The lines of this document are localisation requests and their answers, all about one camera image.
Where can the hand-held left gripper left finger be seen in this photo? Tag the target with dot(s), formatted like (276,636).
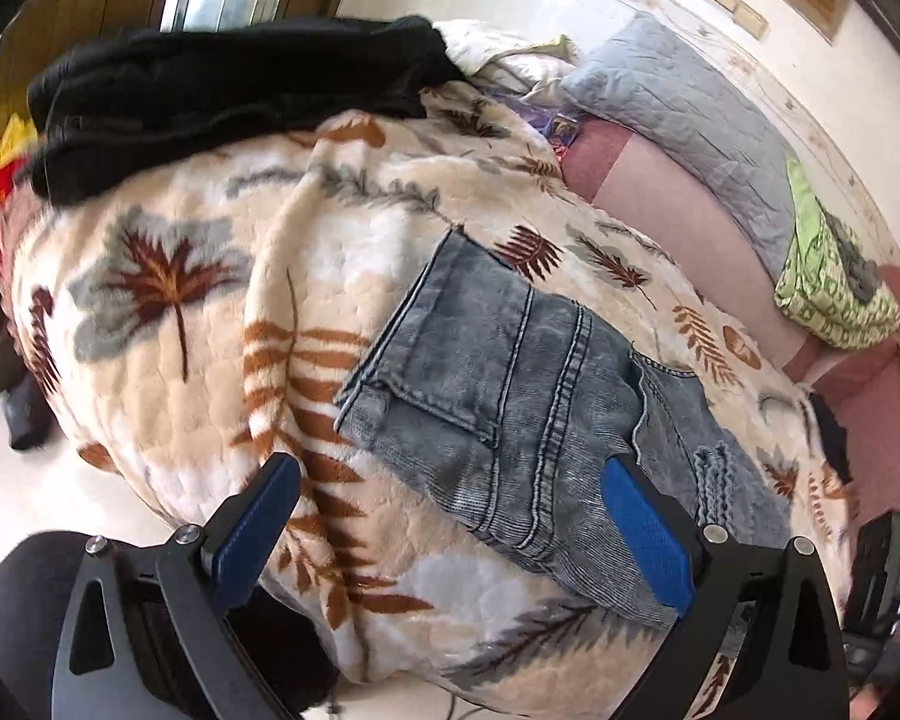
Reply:
(259,532)

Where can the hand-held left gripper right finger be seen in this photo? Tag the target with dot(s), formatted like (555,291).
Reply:
(649,540)

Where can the grey-blue denim pants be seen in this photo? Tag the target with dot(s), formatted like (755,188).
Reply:
(510,390)

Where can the small black cloth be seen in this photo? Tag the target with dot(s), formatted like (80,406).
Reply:
(832,435)

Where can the leaf-print fleece blanket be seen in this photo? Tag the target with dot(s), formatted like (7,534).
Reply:
(195,390)

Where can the dark slipper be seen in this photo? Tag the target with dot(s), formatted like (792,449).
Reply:
(6,367)
(26,414)

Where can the green patterned quilt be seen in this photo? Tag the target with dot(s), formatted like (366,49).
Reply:
(817,296)

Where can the crumpled grey cloth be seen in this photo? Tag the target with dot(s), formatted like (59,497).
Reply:
(853,262)

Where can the pink bed sheet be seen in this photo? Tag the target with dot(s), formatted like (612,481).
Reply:
(667,195)

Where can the purple printed cloth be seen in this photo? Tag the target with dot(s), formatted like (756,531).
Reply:
(555,124)

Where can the grey quilted pillow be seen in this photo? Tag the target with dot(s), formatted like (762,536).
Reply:
(682,112)

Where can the large black garment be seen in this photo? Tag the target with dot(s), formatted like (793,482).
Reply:
(217,97)

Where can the white crumpled cloth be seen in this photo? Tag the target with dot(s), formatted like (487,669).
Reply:
(495,45)

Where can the brown wooden frame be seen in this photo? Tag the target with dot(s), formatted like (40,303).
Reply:
(97,7)

